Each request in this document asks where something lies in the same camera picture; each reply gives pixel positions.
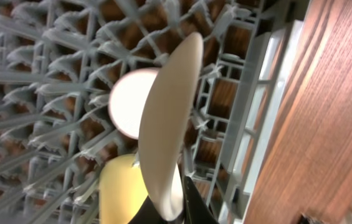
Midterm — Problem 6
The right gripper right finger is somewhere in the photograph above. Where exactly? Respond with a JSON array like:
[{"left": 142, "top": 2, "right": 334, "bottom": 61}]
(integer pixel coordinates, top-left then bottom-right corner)
[{"left": 183, "top": 176, "right": 218, "bottom": 224}]

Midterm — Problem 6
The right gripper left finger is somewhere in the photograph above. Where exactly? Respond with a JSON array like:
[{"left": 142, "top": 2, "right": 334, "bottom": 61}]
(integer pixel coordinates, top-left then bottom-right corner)
[{"left": 128, "top": 197, "right": 166, "bottom": 224}]

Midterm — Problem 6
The yellow plastic cup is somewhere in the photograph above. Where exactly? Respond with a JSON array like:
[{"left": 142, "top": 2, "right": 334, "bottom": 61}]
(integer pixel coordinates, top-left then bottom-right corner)
[{"left": 98, "top": 154, "right": 148, "bottom": 224}]

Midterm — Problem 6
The white plastic spoon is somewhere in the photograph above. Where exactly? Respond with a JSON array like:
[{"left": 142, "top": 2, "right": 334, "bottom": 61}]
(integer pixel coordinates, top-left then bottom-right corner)
[{"left": 138, "top": 32, "right": 203, "bottom": 221}]

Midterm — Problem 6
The pink plastic cup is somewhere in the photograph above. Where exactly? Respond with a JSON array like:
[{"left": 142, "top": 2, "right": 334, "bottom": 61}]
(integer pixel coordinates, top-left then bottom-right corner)
[{"left": 108, "top": 68, "right": 158, "bottom": 139}]

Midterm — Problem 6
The grey dishwasher rack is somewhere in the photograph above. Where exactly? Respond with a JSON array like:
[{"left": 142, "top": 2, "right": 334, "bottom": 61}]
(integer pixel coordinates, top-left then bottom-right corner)
[{"left": 0, "top": 0, "right": 304, "bottom": 224}]

